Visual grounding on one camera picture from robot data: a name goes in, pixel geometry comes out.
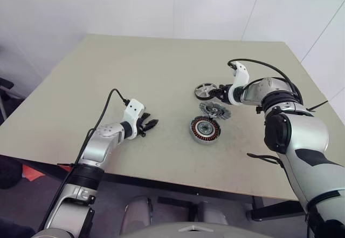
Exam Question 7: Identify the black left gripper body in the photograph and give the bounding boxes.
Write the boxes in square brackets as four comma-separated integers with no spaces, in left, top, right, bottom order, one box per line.
[135,112,155,138]

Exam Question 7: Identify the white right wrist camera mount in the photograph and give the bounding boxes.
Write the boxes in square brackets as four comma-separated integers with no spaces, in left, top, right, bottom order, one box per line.
[227,61,249,106]

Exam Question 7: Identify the grey robot torso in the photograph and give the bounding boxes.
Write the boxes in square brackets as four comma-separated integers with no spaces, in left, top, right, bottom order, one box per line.
[32,220,273,238]

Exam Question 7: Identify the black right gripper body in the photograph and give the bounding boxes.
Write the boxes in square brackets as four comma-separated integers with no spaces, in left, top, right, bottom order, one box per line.
[218,84,230,104]

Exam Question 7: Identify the grey rounded shape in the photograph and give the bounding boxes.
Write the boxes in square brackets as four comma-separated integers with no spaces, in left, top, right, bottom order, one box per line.
[120,196,154,227]

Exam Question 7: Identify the black zip tie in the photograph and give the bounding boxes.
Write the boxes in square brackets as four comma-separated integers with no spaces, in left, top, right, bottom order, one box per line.
[307,100,330,112]

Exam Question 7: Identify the black table frame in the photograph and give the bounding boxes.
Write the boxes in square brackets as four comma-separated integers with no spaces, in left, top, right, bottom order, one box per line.
[21,161,306,222]

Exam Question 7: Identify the grey toothed gear plate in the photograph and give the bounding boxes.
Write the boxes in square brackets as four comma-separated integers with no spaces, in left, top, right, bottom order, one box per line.
[198,100,232,120]

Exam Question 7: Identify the black rimmed silver spoked rotor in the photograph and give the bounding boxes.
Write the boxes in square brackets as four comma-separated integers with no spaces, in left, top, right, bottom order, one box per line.
[193,82,217,100]

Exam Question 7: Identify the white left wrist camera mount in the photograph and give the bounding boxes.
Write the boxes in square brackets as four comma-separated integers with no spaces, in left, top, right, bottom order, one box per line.
[123,99,146,139]

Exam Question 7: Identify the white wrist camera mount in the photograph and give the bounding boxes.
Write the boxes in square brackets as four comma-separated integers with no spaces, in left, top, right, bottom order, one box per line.
[227,61,249,106]
[123,99,146,139]

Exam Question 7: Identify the black bag under table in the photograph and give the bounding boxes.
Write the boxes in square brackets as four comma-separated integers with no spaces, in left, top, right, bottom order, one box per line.
[0,157,23,189]

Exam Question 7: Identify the black chair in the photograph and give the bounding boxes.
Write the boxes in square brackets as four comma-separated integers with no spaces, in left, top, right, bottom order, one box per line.
[0,77,16,120]

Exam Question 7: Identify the red object under table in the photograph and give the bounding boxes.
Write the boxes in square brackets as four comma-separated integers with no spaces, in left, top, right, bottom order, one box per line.
[21,164,46,181]

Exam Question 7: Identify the silver motor stator housing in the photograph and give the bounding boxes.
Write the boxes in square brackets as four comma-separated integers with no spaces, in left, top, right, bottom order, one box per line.
[188,115,223,144]

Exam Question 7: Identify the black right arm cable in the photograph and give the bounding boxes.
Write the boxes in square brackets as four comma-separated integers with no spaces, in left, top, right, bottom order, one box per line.
[227,58,305,168]

